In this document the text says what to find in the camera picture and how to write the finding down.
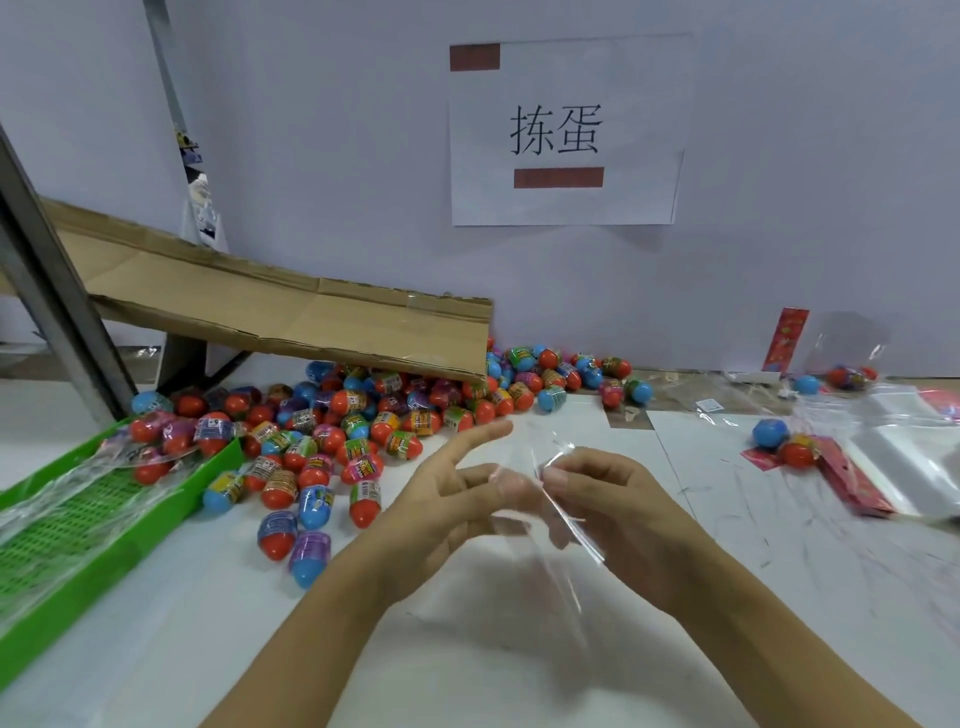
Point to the person's right thumb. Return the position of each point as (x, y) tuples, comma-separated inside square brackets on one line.
[(574, 521)]

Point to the small white label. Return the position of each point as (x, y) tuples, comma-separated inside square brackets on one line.
[(709, 406)]

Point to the white paper wall sign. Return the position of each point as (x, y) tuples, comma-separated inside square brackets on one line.
[(566, 127)]

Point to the crumpled clear plastic bag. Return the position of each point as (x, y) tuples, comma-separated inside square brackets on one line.
[(75, 495)]

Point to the pile of colourful toy eggs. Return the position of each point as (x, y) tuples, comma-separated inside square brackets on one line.
[(352, 435)]

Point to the stack of red printed packets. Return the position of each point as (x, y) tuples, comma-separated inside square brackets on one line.
[(847, 480)]

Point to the stack of clear plastic bags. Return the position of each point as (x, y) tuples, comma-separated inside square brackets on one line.
[(907, 450)]

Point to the person's left hand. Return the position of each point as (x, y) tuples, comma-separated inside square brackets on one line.
[(420, 517)]

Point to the blue toy egg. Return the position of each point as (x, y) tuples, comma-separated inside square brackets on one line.
[(808, 384), (770, 433)]

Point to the person's right hand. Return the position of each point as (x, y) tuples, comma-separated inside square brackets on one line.
[(637, 525)]

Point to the person's left thumb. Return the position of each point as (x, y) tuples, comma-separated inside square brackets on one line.
[(495, 525)]

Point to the green plastic crate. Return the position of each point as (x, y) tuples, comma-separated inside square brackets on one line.
[(67, 540)]

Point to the grey metal frame beam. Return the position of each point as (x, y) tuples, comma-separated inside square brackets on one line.
[(52, 300)]

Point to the black metal bracket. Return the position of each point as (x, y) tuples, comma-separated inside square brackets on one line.
[(191, 364)]

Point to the red printed card strip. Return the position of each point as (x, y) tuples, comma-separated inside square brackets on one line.
[(785, 341)]

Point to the brown cardboard chute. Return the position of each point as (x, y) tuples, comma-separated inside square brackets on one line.
[(247, 296)]

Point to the person's right forearm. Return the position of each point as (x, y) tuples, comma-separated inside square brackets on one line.
[(780, 645)]

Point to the small clear plastic bag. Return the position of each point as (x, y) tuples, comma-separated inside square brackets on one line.
[(559, 570)]

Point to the clear bag with toy eggs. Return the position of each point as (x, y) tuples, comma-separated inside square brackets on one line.
[(851, 367)]

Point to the red toy egg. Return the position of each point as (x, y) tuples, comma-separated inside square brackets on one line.
[(799, 452)]

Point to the person's left forearm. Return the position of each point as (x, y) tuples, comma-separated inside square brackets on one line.
[(322, 645)]

